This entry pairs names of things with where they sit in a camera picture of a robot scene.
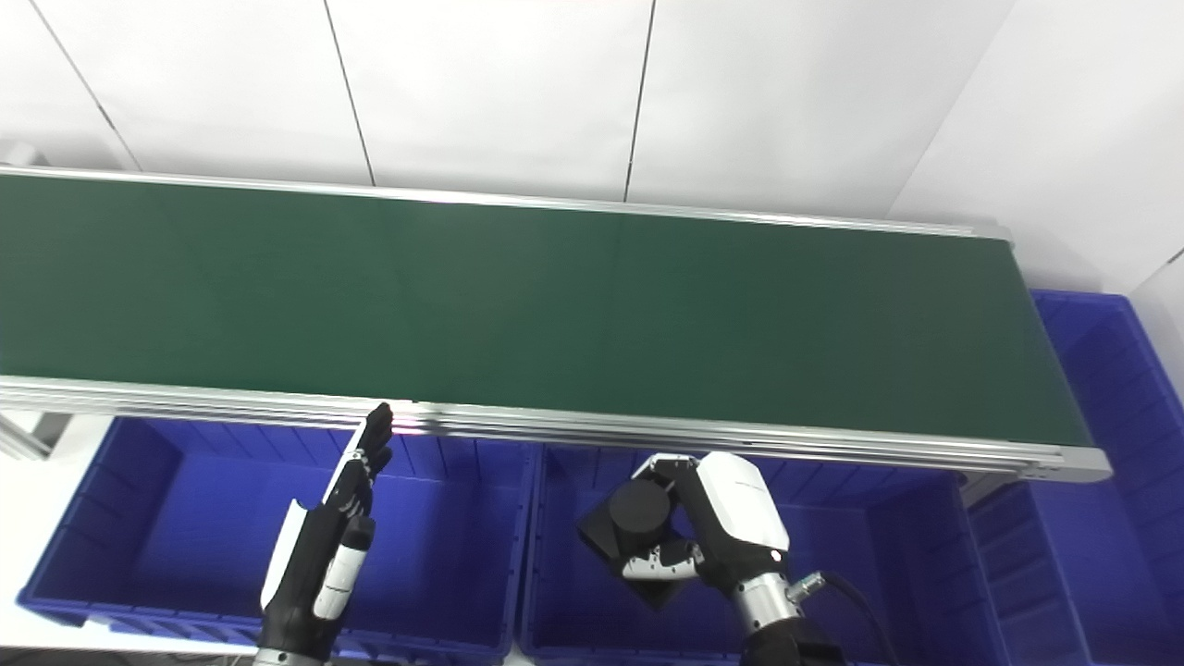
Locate black cylindrical part with base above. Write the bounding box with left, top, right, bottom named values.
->
left=578, top=475, right=706, bottom=612

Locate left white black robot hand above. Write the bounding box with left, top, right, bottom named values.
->
left=254, top=402, right=396, bottom=661

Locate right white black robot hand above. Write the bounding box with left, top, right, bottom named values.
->
left=622, top=451, right=806, bottom=635

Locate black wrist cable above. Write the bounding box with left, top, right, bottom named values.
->
left=786, top=571, right=904, bottom=666

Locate green conveyor belt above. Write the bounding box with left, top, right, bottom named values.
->
left=0, top=165, right=1112, bottom=483

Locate aluminium conveyor support leg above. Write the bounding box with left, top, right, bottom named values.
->
left=956, top=473, right=1015, bottom=509
left=0, top=412, right=72, bottom=462

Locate blue plastic bin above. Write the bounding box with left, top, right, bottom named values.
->
left=17, top=416, right=540, bottom=663
left=962, top=290, right=1184, bottom=666
left=515, top=442, right=1011, bottom=666

